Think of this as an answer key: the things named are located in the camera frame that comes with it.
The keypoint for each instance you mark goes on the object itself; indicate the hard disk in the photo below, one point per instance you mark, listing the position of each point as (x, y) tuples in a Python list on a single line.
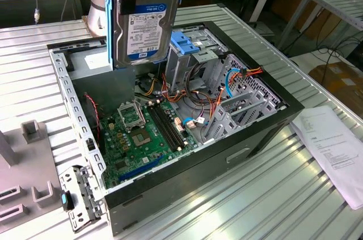
[(147, 33)]

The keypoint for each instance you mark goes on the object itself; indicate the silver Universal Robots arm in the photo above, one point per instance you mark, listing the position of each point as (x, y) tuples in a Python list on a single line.
[(96, 10)]

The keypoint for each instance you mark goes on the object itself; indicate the grey metal disk bay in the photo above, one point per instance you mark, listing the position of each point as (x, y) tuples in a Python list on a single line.
[(241, 109)]

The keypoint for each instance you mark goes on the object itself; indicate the blue drive cage latch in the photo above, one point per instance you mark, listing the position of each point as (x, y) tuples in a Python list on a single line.
[(184, 43)]

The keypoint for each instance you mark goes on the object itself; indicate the grey metal drive cage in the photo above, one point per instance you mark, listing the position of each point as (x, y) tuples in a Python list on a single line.
[(181, 69)]

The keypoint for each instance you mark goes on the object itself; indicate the grey power supply unit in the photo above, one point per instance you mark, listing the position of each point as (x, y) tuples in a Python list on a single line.
[(96, 86)]

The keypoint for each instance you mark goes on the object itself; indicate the black RAM slot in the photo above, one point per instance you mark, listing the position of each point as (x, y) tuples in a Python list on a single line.
[(171, 125), (164, 129)]

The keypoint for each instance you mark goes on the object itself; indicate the green motherboard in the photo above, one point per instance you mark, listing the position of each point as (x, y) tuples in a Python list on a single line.
[(133, 157)]

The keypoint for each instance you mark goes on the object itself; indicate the blue expansion slot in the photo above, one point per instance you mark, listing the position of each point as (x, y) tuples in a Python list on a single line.
[(141, 169)]

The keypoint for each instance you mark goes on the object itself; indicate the black open PC case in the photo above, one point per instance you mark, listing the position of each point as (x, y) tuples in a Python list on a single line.
[(198, 172)]

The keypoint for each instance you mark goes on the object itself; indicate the grey parts rack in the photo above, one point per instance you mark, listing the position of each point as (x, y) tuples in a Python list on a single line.
[(25, 166)]

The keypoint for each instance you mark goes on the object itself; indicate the black clip blue button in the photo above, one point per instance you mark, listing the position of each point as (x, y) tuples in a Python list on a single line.
[(67, 201)]

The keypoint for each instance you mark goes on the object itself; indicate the metal slat side table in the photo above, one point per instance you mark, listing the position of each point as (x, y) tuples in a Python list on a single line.
[(337, 4)]

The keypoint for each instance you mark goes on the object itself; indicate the brown cardboard box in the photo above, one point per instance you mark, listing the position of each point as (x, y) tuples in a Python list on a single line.
[(340, 81)]

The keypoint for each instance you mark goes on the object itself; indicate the printed white paper sheet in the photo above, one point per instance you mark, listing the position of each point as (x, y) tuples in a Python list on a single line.
[(331, 152)]

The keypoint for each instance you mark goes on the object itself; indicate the metal rear bracket latch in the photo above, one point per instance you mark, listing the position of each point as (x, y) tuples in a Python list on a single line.
[(83, 194)]

